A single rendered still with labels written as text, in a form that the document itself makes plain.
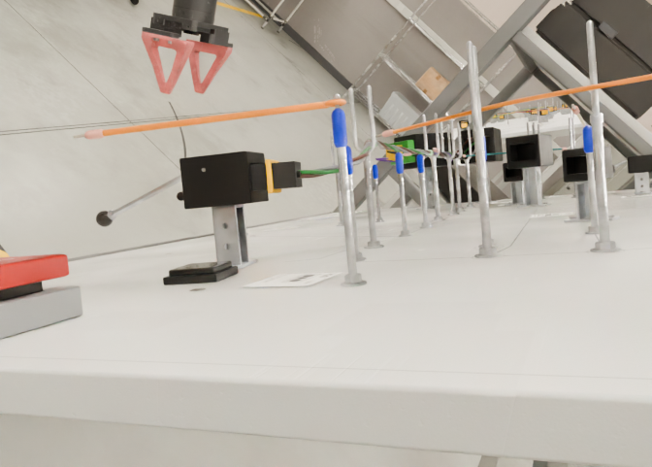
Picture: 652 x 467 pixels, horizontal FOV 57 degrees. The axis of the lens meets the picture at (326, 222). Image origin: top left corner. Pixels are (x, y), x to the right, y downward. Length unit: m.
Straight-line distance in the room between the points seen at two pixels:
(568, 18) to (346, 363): 1.34
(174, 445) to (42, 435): 0.15
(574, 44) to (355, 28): 6.91
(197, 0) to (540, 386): 0.76
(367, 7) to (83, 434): 7.80
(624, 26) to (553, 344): 1.31
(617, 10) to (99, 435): 1.27
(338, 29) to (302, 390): 8.20
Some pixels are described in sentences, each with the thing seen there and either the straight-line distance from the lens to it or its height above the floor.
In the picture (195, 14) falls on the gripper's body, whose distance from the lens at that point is 0.87.
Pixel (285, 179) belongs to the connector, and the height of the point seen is 1.18.
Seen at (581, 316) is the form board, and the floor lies 1.29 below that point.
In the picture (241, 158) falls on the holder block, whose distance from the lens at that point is 0.47.
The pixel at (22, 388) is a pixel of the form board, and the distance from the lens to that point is 0.26.
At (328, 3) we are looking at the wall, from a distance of 8.42.
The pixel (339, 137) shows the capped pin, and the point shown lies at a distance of 0.34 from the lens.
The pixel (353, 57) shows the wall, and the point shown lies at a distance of 8.27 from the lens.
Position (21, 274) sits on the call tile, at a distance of 0.33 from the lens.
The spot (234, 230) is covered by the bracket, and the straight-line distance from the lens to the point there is 0.48.
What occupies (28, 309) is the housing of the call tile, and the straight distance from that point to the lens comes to 0.33.
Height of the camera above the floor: 1.33
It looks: 20 degrees down
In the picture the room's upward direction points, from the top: 42 degrees clockwise
